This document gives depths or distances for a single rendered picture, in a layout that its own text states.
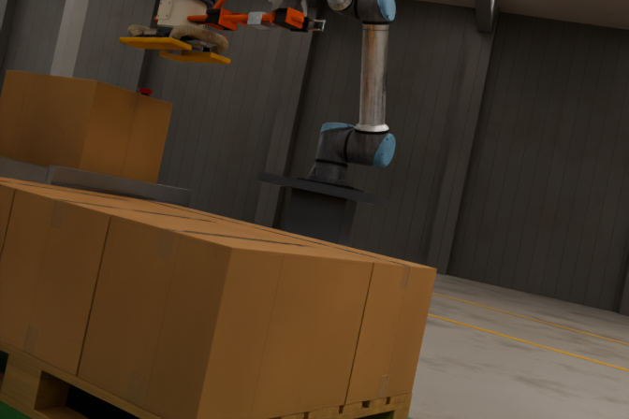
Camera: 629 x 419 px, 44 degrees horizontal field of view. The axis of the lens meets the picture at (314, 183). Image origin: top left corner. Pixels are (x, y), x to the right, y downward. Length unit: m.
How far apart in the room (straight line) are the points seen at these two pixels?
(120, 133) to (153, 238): 1.34
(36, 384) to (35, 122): 1.43
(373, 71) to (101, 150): 1.15
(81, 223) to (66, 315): 0.23
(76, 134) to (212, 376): 1.56
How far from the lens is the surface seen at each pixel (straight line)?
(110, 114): 3.09
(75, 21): 6.41
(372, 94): 3.32
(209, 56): 2.99
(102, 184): 3.03
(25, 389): 2.16
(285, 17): 2.61
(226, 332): 1.71
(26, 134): 3.32
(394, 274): 2.26
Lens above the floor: 0.68
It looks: 1 degrees up
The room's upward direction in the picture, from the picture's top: 12 degrees clockwise
